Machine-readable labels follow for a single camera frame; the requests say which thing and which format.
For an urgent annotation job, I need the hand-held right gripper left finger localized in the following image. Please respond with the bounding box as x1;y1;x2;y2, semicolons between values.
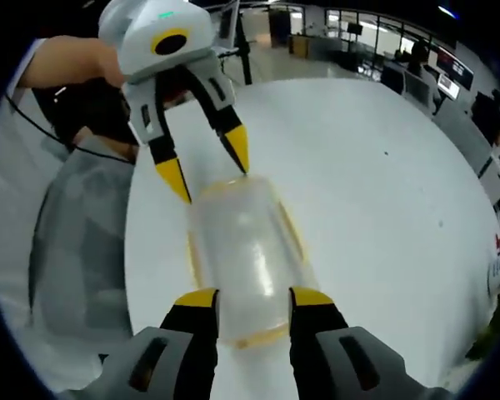
102;287;222;400

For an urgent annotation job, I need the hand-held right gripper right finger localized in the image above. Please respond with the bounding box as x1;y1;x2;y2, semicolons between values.
288;286;451;400

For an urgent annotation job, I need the clear box with yellow buckle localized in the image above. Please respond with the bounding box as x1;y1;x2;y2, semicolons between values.
186;175;323;351

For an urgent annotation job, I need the brown cabinet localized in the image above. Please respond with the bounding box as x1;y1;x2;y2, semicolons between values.
287;33;310;58

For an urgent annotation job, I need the green potted plant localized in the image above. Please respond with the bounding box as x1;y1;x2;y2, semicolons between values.
465;287;500;364

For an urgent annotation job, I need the thin black cable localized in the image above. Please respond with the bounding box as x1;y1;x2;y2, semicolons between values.
3;93;135;163

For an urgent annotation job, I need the wall monitor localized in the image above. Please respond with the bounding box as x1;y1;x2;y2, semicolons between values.
435;47;475;102

